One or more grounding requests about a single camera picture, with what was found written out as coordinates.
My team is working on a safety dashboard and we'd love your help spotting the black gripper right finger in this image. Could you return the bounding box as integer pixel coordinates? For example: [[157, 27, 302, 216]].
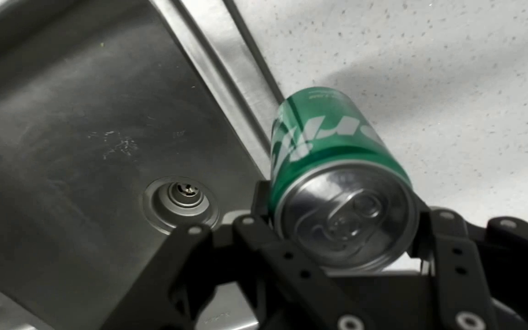
[[410, 209, 528, 330]]

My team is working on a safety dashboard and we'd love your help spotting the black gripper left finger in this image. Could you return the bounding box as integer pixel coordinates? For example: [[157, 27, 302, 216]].
[[100, 181, 362, 330]]

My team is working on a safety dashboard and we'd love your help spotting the green sprite can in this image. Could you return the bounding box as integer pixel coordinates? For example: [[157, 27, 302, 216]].
[[269, 86, 419, 271]]

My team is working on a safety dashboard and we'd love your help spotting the stainless steel double sink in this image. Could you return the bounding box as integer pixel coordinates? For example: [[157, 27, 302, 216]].
[[0, 0, 273, 330]]

